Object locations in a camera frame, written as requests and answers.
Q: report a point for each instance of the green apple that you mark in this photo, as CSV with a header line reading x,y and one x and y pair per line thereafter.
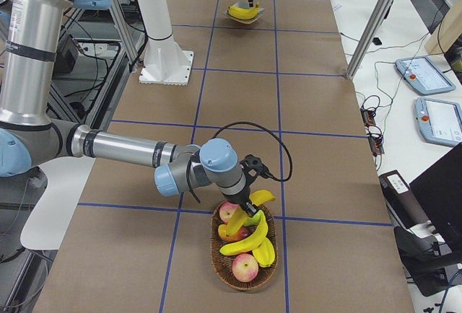
x,y
254,220

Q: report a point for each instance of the black monitor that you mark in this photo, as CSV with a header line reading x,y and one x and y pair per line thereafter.
x,y
438,191

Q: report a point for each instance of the yellow starfruit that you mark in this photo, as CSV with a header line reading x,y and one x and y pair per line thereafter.
x,y
265,253

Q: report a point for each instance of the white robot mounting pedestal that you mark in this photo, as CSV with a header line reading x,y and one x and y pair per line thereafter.
x,y
164,60

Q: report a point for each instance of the small electronics board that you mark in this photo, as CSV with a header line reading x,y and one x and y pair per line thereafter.
x,y
373,132

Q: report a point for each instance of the red pink apple near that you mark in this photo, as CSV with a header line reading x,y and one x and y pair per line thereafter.
x,y
245,268

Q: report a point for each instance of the red pink apple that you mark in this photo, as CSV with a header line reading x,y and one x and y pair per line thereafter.
x,y
226,210
245,268

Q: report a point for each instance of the aluminium frame post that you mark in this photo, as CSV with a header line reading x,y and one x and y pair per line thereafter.
x,y
377,16

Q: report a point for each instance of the white chair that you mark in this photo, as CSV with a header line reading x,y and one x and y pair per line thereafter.
x,y
47,224

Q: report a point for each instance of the yellow banana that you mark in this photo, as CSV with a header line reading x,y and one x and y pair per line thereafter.
x,y
249,243
243,12
240,216
249,15

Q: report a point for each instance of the teach pendant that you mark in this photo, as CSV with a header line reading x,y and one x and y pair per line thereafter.
x,y
423,76
439,121

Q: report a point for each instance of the lower teach pendant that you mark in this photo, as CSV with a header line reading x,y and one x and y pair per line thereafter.
x,y
439,121

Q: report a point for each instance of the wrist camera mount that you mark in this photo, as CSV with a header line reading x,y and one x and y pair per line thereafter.
x,y
253,167

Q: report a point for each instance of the red yellow mango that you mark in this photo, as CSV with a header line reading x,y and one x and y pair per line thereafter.
x,y
242,233

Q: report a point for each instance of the grey square plate orange rim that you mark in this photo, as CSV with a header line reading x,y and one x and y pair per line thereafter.
x,y
243,13

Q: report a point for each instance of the red pink apple far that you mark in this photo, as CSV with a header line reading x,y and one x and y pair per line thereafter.
x,y
226,210

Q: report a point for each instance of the upper teach pendant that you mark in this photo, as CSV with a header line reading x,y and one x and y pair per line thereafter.
x,y
423,76

